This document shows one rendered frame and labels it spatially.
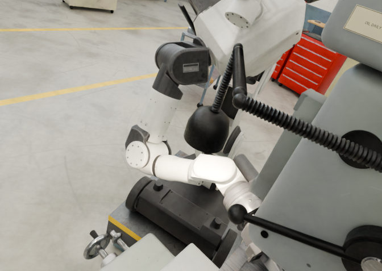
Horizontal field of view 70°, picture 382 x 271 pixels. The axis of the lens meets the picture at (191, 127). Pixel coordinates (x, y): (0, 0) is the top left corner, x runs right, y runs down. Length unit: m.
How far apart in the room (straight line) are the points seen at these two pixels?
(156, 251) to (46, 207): 1.19
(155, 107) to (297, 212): 0.49
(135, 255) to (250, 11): 0.88
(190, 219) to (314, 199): 1.08
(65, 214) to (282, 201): 1.82
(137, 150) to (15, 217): 1.46
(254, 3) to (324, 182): 0.42
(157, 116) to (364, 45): 0.57
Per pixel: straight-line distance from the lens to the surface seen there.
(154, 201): 1.45
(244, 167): 0.69
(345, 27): 0.31
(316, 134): 0.24
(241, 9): 0.64
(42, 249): 1.98
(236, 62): 0.33
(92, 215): 2.10
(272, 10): 0.77
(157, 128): 0.78
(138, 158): 0.77
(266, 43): 0.76
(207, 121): 0.42
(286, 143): 0.46
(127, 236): 1.62
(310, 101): 0.43
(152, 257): 1.12
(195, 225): 1.42
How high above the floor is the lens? 1.68
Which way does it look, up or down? 32 degrees down
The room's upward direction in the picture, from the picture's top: 19 degrees clockwise
